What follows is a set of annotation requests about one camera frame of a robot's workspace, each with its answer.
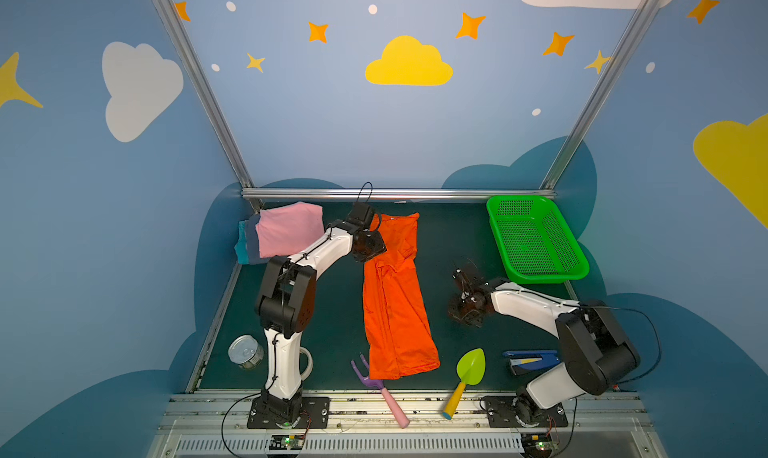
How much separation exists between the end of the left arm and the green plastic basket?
444mm

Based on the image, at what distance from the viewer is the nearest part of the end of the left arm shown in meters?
0.73

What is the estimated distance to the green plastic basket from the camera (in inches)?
39.0
